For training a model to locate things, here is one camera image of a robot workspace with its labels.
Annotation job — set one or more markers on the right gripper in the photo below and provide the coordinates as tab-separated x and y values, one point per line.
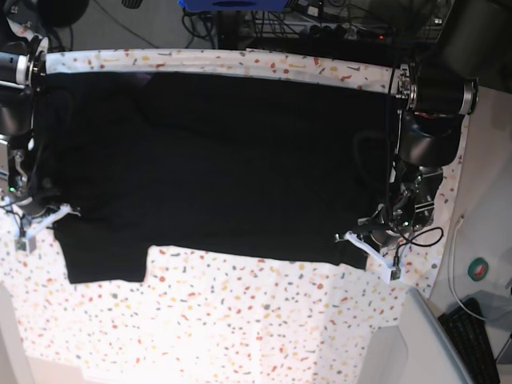
34	193

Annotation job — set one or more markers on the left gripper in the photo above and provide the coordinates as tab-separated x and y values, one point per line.
410	211

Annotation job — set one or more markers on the black t-shirt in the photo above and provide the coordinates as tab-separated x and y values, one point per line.
242	166

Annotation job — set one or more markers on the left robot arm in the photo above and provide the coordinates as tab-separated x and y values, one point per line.
436	92

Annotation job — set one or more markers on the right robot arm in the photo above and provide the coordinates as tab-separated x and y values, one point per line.
23	78

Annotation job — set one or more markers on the green tape roll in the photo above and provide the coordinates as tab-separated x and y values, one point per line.
478	269

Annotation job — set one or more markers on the white monitor edge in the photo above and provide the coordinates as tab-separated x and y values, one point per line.
431	356

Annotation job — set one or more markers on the black keyboard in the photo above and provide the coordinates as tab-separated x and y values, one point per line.
469	337

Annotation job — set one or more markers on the terrazzo patterned tablecloth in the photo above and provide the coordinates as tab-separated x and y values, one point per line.
199	317

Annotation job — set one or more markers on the blue box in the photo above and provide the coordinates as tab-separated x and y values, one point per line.
233	5

